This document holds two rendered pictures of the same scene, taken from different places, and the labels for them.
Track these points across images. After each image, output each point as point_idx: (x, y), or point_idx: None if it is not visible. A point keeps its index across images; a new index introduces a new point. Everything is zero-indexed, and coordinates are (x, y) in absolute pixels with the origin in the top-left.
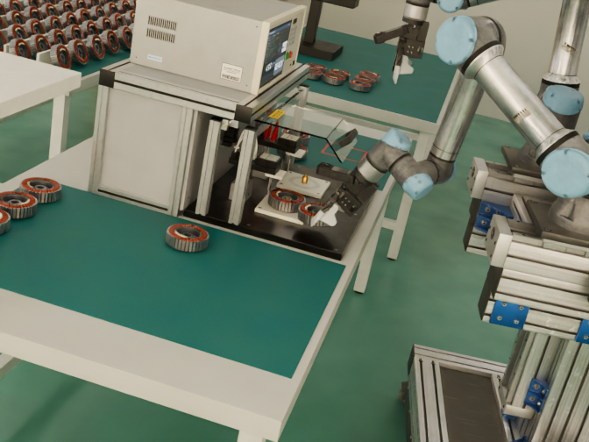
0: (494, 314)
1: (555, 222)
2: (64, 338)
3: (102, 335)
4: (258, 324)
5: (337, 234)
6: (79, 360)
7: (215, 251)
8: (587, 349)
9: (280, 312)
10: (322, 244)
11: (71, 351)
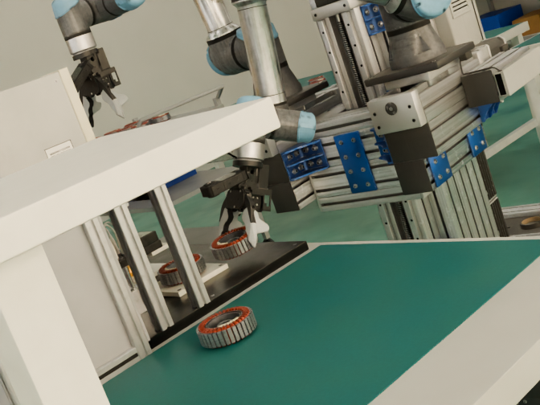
0: (436, 176)
1: (419, 63)
2: (462, 382)
3: (457, 357)
4: (442, 268)
5: (259, 248)
6: (516, 370)
7: (257, 315)
8: (451, 182)
9: (416, 262)
10: (279, 252)
11: (499, 372)
